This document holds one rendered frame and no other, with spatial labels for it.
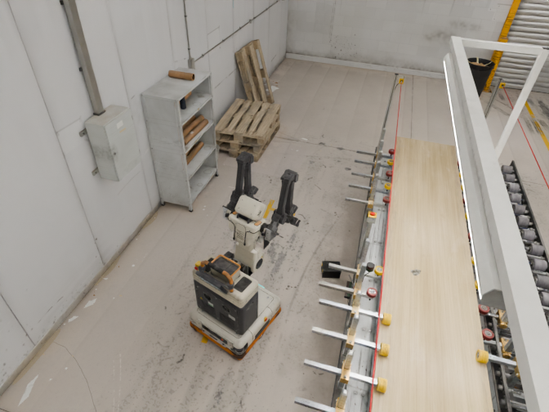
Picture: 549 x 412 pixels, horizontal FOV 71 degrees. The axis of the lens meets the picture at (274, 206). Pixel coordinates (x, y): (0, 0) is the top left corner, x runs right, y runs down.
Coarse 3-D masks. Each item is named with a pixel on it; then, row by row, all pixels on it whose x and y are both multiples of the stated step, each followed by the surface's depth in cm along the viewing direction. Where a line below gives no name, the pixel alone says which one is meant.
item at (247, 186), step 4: (252, 156) 314; (252, 160) 316; (248, 164) 319; (248, 168) 322; (244, 172) 325; (248, 172) 324; (244, 176) 327; (248, 176) 326; (244, 180) 330; (248, 180) 329; (244, 184) 333; (248, 184) 332; (244, 188) 336; (248, 188) 334; (244, 192) 339; (248, 192) 336
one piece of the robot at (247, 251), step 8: (232, 216) 312; (232, 224) 313; (240, 224) 308; (248, 224) 305; (256, 224) 305; (264, 224) 308; (240, 232) 312; (248, 232) 306; (256, 232) 304; (240, 240) 316; (248, 240) 313; (256, 240) 327; (240, 248) 333; (248, 248) 324; (256, 248) 332; (240, 256) 338; (248, 256) 331; (256, 256) 329; (248, 264) 336; (256, 264) 336
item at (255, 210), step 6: (240, 198) 308; (246, 198) 306; (240, 204) 307; (246, 204) 305; (252, 204) 303; (258, 204) 301; (264, 204) 309; (240, 210) 306; (246, 210) 304; (252, 210) 302; (258, 210) 302; (264, 210) 310; (246, 216) 305; (252, 216) 301; (258, 216) 305
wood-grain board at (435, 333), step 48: (432, 144) 484; (432, 192) 404; (432, 240) 347; (384, 288) 303; (432, 288) 304; (384, 336) 269; (432, 336) 271; (480, 336) 272; (432, 384) 244; (480, 384) 245
